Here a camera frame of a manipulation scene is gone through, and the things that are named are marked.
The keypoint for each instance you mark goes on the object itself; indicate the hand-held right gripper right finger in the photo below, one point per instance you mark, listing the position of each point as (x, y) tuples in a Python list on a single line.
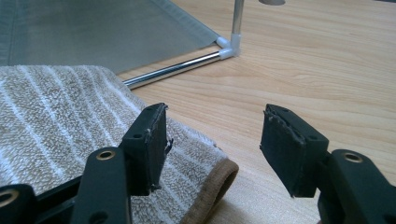
[(289, 155)]

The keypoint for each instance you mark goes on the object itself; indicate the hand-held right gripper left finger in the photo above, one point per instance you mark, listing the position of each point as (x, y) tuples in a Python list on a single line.
[(146, 155)]

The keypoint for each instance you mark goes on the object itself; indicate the beige striped towel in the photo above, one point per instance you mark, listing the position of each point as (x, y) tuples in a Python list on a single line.
[(62, 124)]

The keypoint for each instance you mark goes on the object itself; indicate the grey round disc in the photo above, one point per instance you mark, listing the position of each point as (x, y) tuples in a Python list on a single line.
[(271, 2)]

